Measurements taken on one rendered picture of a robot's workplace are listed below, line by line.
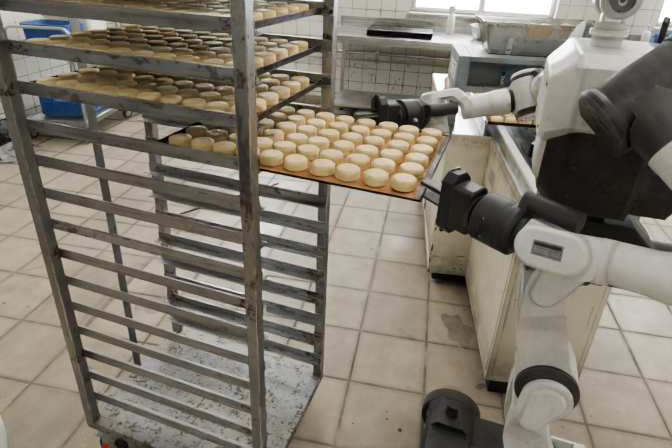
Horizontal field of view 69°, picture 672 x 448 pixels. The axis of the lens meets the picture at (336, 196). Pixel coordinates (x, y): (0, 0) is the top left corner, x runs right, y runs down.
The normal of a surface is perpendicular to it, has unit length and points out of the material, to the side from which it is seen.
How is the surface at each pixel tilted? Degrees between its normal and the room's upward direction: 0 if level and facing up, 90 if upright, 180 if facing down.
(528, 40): 115
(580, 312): 90
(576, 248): 71
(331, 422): 0
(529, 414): 90
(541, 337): 90
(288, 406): 0
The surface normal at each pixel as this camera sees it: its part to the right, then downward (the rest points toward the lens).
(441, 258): -0.12, 0.44
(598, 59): -0.20, -0.40
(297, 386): 0.04, -0.90
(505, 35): -0.13, 0.77
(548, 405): -0.33, 0.40
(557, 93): -0.90, 0.09
